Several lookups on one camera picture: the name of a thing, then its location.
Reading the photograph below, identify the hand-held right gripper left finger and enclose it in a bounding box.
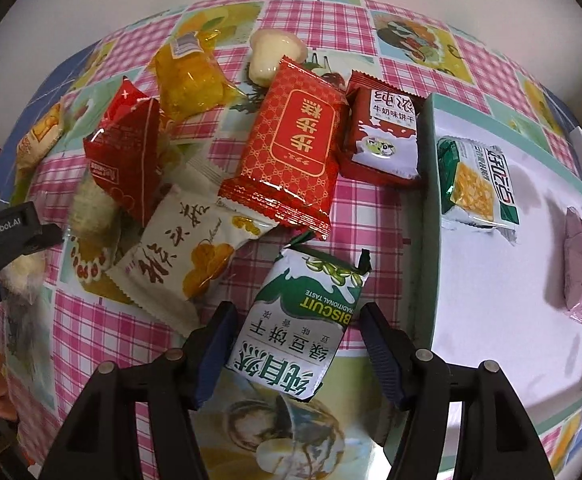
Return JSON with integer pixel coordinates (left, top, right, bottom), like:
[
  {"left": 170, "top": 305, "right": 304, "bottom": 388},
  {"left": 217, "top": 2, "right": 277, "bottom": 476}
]
[{"left": 46, "top": 301, "right": 239, "bottom": 480}]

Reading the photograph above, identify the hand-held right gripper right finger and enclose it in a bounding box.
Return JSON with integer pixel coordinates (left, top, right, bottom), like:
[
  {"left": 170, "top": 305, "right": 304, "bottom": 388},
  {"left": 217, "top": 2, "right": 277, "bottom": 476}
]
[{"left": 358, "top": 301, "right": 547, "bottom": 480}]

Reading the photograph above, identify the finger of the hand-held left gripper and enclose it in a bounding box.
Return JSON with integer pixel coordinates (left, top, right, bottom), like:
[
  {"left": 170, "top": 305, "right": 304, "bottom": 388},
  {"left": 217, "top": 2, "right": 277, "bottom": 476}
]
[{"left": 0, "top": 225, "right": 65, "bottom": 269}]

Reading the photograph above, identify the clear packet with white snack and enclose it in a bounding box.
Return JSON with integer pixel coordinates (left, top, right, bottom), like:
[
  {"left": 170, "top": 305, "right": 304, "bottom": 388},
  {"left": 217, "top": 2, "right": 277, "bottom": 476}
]
[{"left": 0, "top": 250, "right": 46, "bottom": 306}]

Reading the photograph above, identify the green and white biscuit packet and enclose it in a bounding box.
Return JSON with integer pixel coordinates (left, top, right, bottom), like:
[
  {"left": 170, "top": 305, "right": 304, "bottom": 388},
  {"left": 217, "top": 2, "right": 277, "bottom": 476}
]
[{"left": 225, "top": 247, "right": 373, "bottom": 402}]

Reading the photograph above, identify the orange potato chips packet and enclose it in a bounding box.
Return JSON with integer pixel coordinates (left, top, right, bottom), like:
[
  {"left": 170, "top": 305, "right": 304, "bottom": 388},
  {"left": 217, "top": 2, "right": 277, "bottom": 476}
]
[{"left": 16, "top": 102, "right": 66, "bottom": 171}]

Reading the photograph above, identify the beige calligraphy snack packet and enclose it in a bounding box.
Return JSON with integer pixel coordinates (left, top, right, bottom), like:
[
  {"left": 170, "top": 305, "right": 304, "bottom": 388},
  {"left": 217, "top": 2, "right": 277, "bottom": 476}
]
[{"left": 106, "top": 182, "right": 277, "bottom": 336}]

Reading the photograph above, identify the red triangular snack packet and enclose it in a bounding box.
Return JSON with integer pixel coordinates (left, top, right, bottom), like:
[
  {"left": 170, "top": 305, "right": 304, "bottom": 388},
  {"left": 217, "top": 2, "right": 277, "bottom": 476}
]
[{"left": 82, "top": 76, "right": 172, "bottom": 228}]

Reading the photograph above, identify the white tray with teal rim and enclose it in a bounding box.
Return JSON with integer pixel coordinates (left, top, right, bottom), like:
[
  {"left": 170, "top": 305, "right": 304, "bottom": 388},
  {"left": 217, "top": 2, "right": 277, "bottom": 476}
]
[{"left": 411, "top": 92, "right": 582, "bottom": 411}]

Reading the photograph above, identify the yellow jelly packet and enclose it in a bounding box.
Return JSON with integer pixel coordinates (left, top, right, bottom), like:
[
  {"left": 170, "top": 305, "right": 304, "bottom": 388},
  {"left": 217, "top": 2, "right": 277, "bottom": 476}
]
[{"left": 150, "top": 30, "right": 248, "bottom": 122}]

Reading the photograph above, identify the red patterned cake packet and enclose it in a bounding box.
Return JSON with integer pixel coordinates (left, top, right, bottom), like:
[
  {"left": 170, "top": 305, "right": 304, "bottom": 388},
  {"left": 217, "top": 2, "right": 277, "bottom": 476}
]
[{"left": 218, "top": 55, "right": 350, "bottom": 241}]

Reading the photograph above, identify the clear packet with beige roll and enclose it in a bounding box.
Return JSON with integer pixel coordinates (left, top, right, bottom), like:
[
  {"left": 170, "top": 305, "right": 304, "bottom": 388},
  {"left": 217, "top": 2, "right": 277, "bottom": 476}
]
[{"left": 66, "top": 150, "right": 142, "bottom": 306}]

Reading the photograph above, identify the pink checked printed tablecloth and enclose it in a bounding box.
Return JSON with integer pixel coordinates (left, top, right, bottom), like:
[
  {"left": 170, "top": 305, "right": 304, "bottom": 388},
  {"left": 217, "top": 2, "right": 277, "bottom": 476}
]
[{"left": 0, "top": 0, "right": 582, "bottom": 480}]

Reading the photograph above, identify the green and white corn packet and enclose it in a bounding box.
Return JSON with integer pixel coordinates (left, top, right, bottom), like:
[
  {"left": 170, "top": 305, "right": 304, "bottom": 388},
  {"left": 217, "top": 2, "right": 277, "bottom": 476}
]
[{"left": 436, "top": 135, "right": 520, "bottom": 247}]

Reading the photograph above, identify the dark red milk biscuit packet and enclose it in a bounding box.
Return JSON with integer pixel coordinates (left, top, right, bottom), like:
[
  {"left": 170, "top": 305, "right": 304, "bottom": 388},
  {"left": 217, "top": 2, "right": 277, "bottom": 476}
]
[{"left": 340, "top": 70, "right": 427, "bottom": 190}]

